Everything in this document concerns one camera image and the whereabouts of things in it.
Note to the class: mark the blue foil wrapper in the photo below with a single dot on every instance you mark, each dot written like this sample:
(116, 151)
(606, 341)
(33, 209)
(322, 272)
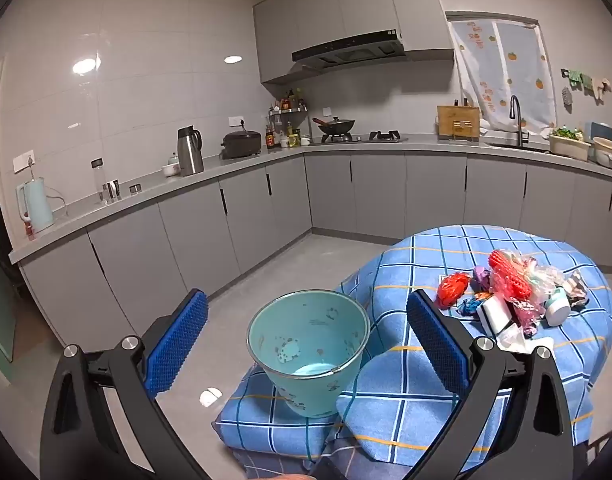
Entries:
(468, 306)

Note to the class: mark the grey range hood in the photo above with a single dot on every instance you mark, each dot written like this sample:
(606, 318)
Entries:
(346, 52)

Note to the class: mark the dark plaid cloth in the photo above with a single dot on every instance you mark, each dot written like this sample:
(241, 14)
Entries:
(276, 465)

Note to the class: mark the blue plaid tablecloth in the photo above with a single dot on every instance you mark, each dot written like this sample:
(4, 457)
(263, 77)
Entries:
(411, 260)

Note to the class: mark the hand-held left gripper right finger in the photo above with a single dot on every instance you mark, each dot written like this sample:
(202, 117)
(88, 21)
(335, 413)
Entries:
(436, 340)

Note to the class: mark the pink clear plastic wrapper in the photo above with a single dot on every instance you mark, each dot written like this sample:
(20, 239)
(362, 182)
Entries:
(526, 312)

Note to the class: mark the red plastic bag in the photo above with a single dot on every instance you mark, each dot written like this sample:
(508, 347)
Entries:
(452, 287)

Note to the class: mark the spice rack with bottles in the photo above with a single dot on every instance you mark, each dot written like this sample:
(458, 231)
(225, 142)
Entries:
(286, 130)

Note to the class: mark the steel thermos jug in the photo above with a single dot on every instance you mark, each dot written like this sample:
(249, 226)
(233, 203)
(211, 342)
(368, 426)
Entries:
(188, 152)

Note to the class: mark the grey base cabinets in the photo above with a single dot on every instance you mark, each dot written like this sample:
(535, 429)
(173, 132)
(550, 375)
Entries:
(186, 230)

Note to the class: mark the light blue electric kettle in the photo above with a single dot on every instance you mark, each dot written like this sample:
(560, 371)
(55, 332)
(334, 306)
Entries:
(36, 205)

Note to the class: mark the purple foil wrapper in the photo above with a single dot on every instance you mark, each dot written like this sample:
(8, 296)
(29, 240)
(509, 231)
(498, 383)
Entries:
(481, 277)

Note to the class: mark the clear bottle with black lid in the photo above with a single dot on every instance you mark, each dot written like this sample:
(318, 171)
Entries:
(99, 182)

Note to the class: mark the white double wall socket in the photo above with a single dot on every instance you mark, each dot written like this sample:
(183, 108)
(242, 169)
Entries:
(24, 161)

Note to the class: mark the stacked bowls and containers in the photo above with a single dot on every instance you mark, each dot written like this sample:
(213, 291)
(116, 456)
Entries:
(606, 150)

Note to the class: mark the wooden knife block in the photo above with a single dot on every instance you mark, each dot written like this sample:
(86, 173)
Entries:
(458, 120)

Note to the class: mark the hanging grey scrubber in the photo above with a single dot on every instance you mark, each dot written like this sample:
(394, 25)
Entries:
(566, 96)

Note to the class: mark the hanging rags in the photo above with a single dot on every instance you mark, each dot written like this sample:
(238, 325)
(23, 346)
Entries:
(583, 80)

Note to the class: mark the black kitchen faucet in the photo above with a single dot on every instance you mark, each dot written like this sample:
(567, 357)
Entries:
(520, 120)

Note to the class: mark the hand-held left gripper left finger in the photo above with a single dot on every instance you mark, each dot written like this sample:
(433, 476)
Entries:
(178, 345)

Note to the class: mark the red foam fruit net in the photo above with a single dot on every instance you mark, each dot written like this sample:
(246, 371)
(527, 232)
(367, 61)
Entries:
(506, 272)

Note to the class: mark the black gas stove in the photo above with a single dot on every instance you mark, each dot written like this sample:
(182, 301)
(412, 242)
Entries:
(381, 137)

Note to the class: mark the beige basin with greens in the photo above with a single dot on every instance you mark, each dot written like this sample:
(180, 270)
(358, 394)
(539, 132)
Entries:
(568, 147)

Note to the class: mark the white tissue paper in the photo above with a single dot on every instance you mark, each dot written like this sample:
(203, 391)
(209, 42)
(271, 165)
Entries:
(516, 342)

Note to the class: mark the black rice cooker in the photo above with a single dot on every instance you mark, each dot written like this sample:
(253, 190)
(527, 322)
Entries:
(242, 144)

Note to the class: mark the white and blue paper cup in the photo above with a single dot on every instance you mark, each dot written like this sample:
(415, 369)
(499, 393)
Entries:
(558, 312)

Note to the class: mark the white dark-striped packet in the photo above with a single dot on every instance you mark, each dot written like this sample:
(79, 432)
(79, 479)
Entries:
(493, 312)

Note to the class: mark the grey wall cabinets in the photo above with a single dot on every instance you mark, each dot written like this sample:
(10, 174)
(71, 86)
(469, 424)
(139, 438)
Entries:
(336, 5)

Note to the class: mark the orange print curtain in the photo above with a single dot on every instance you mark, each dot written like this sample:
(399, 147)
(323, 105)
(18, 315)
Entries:
(516, 70)

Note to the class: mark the white wall switch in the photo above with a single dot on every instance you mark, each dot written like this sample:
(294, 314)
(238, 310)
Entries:
(326, 112)

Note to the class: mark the white bowl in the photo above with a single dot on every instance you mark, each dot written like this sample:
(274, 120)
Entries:
(171, 169)

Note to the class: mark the black wok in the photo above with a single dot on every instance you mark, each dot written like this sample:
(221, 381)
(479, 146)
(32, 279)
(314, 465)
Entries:
(337, 126)

